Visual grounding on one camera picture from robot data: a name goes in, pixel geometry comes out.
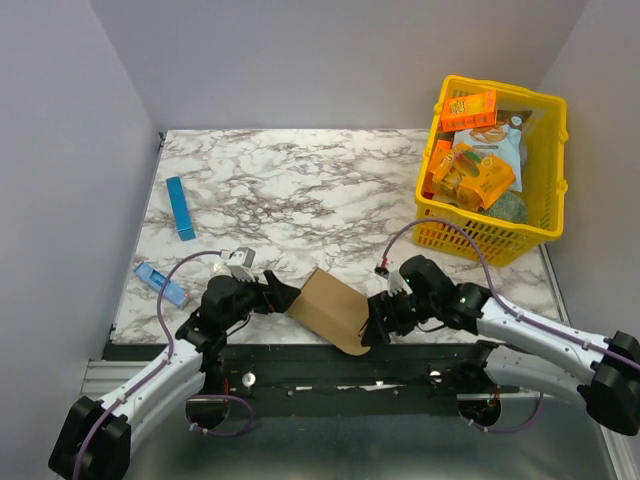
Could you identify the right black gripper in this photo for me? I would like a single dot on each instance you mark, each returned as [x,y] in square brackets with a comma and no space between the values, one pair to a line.
[382,313]

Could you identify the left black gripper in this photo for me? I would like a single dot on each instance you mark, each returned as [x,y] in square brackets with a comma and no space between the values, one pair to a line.
[276,296]

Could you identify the brown cardboard box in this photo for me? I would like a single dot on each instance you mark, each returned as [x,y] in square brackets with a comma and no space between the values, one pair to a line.
[332,310]

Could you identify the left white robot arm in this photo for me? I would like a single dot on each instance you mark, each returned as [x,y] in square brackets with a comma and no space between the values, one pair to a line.
[98,437]

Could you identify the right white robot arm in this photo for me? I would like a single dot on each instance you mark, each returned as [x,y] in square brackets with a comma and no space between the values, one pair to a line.
[598,372]

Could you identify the small blue box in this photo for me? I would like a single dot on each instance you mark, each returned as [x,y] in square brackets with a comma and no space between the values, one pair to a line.
[154,279]

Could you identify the long blue box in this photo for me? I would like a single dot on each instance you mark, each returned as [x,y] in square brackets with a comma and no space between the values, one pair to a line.
[180,210]

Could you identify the orange snack box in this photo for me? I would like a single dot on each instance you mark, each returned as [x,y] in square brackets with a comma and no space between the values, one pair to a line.
[469,112]

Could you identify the orange mango snack bag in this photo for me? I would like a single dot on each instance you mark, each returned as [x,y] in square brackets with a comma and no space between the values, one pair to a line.
[474,180]

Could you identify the green textured pouch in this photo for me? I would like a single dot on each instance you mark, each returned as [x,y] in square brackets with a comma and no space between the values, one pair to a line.
[509,207]

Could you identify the small orange packet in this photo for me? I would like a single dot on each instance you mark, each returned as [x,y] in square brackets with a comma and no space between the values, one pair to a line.
[440,149]

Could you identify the light blue snack bag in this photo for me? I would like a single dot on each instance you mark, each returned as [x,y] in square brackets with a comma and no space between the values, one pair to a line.
[503,140]

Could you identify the yellow plastic basket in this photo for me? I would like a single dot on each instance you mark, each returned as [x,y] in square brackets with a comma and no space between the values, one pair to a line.
[544,185]

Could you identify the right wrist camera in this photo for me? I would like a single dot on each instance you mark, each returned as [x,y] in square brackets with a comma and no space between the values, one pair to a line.
[396,284]

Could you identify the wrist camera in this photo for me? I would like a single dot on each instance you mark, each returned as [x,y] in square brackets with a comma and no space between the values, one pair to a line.
[239,263]
[396,284]

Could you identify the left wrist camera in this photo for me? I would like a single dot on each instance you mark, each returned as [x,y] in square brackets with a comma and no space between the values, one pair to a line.
[239,263]

